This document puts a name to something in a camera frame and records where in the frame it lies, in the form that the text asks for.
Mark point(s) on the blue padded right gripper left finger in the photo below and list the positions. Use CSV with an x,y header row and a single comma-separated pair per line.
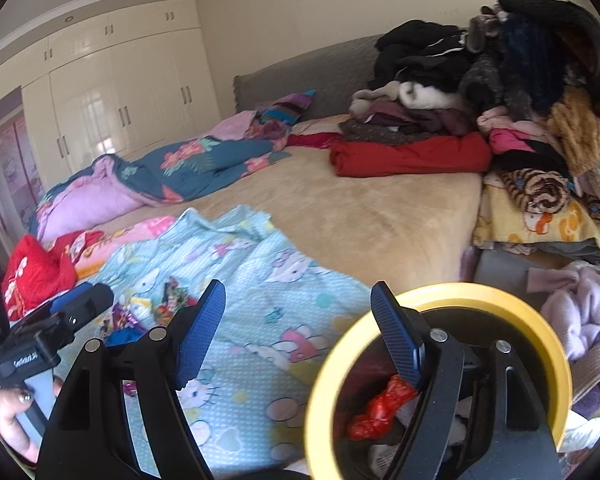
x,y
193,330

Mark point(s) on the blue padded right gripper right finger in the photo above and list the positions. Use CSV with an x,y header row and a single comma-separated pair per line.
x,y
399,334

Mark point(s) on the green black snack packet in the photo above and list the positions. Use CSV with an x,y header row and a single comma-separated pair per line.
x,y
174,297

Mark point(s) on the blue rubber glove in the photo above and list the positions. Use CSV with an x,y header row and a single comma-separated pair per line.
x,y
127,335

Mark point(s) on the purple orange snack wrapper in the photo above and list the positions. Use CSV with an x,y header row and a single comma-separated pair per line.
x,y
116,318

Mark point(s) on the yellow rimmed black trash bin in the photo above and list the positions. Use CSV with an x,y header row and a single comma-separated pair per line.
x,y
480,342

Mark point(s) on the white paper trash in bin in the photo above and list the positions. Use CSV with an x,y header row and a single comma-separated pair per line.
x,y
380,455

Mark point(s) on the left hand painted nails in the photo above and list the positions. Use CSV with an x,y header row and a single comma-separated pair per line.
x,y
13,402

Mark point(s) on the red cloth bed edge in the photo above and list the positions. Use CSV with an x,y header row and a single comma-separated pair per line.
x,y
35,274

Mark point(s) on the red crumpled wrapper in bin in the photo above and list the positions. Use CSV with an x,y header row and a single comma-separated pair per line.
x,y
376,422

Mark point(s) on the beige bed sheet mattress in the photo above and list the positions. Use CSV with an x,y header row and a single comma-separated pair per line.
x,y
408,230

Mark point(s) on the pink cartoon blanket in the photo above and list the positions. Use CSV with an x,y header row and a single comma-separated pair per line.
x,y
90,250

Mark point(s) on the yellow cartoon blanket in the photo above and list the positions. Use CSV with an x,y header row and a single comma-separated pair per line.
x,y
500,220

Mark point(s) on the blue floral quilt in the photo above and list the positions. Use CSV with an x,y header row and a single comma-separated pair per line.
x,y
175,173

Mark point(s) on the lilac fluffy sweater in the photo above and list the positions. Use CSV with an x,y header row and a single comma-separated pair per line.
x,y
572,305

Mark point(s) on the beige ribbed knit sweater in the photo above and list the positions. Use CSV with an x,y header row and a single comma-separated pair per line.
x,y
586,382

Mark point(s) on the red folded garment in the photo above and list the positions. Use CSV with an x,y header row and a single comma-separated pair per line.
x,y
436,155

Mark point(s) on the striped brown knit garment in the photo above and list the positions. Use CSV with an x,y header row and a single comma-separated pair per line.
x,y
536,191

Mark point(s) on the striped purple sock garment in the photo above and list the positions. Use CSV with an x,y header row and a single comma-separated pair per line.
x,y
274,121

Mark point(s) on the cream wardrobe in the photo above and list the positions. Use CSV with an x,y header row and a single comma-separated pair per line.
x,y
122,82

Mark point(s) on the tan knitted sweater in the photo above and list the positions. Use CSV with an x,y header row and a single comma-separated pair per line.
x,y
577,129

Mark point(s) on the grey padded headboard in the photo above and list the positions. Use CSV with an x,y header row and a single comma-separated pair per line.
x,y
334,73

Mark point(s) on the black clothes pile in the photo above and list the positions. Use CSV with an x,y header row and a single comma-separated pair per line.
x,y
517,54

